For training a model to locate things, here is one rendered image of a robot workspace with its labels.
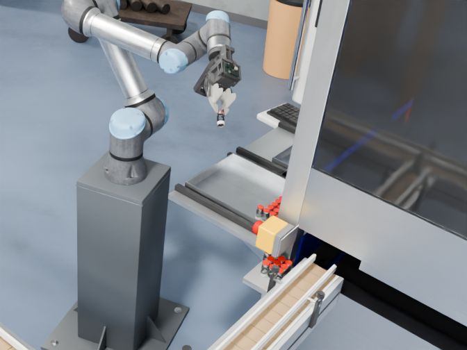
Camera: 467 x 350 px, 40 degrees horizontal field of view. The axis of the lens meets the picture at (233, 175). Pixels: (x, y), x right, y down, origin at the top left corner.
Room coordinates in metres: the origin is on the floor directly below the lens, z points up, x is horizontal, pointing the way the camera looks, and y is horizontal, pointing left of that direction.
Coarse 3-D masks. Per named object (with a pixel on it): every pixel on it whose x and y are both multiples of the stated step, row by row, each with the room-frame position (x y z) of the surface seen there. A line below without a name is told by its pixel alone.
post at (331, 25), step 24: (336, 0) 1.42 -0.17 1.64; (336, 24) 1.41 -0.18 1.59; (336, 48) 1.40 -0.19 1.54; (312, 72) 1.43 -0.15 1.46; (312, 96) 1.42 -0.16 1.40; (312, 120) 1.41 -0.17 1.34; (312, 144) 1.41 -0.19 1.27; (288, 168) 1.43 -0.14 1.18; (288, 192) 1.43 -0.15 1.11; (288, 216) 1.42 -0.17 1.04
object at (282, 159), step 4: (292, 144) 2.03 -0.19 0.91; (288, 148) 2.00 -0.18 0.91; (280, 152) 1.96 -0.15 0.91; (284, 152) 1.98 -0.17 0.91; (288, 152) 2.01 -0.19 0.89; (276, 156) 1.93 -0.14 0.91; (280, 156) 1.96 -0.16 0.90; (284, 156) 1.99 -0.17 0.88; (288, 156) 1.99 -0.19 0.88; (272, 160) 1.91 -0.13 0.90; (276, 160) 1.91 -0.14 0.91; (280, 160) 1.90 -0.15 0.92; (284, 160) 1.96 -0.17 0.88; (288, 160) 1.97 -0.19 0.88; (280, 164) 1.90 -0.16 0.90; (284, 164) 1.89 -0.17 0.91
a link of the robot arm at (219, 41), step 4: (216, 36) 1.85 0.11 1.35; (220, 36) 1.85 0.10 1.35; (224, 36) 1.85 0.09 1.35; (208, 40) 1.85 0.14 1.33; (212, 40) 1.84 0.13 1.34; (216, 40) 1.83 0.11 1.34; (220, 40) 1.83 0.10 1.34; (224, 40) 1.84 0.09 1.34; (228, 40) 1.85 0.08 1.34; (208, 44) 1.84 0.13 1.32; (212, 44) 1.82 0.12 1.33; (216, 44) 1.82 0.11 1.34; (220, 44) 1.82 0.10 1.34; (228, 44) 1.83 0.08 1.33; (208, 48) 1.83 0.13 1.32; (212, 48) 1.82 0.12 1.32; (208, 52) 1.82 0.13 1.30
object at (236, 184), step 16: (224, 160) 1.86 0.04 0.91; (240, 160) 1.88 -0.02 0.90; (208, 176) 1.78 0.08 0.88; (224, 176) 1.80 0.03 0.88; (240, 176) 1.81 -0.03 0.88; (256, 176) 1.83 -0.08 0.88; (272, 176) 1.81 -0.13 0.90; (208, 192) 1.69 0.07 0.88; (224, 192) 1.71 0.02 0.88; (240, 192) 1.72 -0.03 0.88; (256, 192) 1.73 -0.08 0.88; (272, 192) 1.75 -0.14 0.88; (240, 208) 1.63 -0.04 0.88; (256, 208) 1.64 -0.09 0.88
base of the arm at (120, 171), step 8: (112, 160) 1.82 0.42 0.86; (120, 160) 1.81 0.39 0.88; (128, 160) 1.81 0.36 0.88; (136, 160) 1.83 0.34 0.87; (144, 160) 1.87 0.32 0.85; (104, 168) 1.84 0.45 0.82; (112, 168) 1.81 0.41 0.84; (120, 168) 1.80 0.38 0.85; (128, 168) 1.81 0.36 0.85; (136, 168) 1.82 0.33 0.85; (144, 168) 1.85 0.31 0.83; (112, 176) 1.80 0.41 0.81; (120, 176) 1.79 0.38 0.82; (128, 176) 1.80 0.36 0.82; (136, 176) 1.82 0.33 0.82; (144, 176) 1.84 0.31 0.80; (120, 184) 1.79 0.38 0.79; (128, 184) 1.80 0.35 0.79
